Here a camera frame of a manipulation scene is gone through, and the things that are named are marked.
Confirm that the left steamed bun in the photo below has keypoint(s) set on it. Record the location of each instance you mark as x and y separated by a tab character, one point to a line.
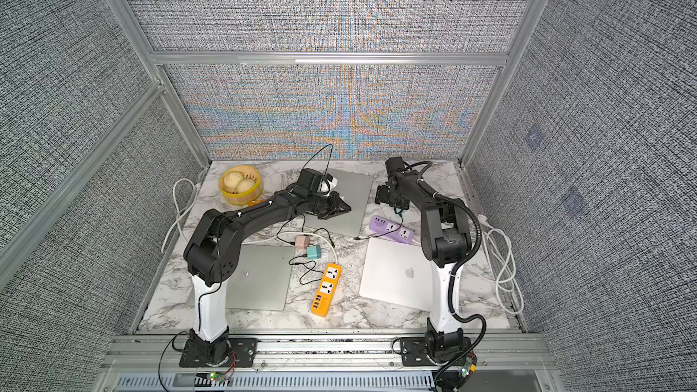
232	179

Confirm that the steamed bun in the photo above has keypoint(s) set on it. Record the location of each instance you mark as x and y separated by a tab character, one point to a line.
245	185
232	179

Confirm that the rear grey laptop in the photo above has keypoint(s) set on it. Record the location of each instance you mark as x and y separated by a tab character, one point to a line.
354	189

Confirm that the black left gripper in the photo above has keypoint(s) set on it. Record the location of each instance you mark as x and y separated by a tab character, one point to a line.
336	200

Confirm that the purple power strip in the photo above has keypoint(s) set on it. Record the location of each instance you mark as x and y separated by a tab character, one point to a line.
390	230

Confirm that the pink charger plug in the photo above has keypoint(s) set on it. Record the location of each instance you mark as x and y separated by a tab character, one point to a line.
302	242

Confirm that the yellow bamboo steamer basket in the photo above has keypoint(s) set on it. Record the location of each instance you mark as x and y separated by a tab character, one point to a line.
240	199

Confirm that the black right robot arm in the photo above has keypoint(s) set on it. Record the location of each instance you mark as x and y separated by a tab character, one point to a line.
450	237

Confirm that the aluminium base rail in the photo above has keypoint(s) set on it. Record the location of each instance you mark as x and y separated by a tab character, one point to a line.
357	350

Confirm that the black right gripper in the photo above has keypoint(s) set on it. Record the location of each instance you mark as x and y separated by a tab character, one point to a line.
380	196

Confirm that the right silver apple laptop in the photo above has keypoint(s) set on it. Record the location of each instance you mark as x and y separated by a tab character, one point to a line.
397	273

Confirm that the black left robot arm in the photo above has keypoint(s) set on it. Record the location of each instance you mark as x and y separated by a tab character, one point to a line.
213	252

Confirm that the white vented cable duct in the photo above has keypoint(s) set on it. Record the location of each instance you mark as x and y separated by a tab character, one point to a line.
279	381

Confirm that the left silver laptop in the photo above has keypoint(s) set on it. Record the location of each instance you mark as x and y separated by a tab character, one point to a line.
261	280

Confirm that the right steamed bun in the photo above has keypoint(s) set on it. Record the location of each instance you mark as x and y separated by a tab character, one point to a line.
245	185

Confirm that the orange power strip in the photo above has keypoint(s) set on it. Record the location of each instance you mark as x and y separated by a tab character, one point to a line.
322	300

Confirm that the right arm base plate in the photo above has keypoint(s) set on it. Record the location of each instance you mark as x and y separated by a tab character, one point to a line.
414	352

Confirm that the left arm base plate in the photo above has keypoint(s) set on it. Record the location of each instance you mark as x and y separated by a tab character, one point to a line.
239	353

